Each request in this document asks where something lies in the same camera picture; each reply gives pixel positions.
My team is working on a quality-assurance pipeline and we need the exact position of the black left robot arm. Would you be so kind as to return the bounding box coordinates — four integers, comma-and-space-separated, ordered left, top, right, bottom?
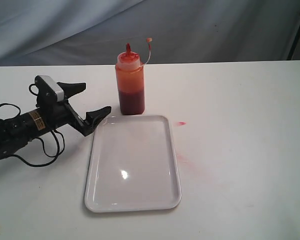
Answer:
0, 79, 112, 168

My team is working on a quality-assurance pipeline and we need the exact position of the red sauce squeeze bottle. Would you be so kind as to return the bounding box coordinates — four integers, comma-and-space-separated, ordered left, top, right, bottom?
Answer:
115, 38, 152, 116

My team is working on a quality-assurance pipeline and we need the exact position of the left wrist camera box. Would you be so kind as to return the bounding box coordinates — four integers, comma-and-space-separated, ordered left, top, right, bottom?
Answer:
34, 75, 65, 104

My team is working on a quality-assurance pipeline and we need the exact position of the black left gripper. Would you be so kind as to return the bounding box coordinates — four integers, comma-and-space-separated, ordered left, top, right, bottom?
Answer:
36, 82, 112, 137

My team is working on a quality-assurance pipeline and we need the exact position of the white rectangular plastic tray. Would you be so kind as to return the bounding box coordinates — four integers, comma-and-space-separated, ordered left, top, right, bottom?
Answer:
84, 115, 182, 213

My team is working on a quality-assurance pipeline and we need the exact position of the grey backdrop cloth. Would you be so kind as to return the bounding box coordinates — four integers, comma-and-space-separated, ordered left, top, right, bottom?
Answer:
0, 0, 300, 66

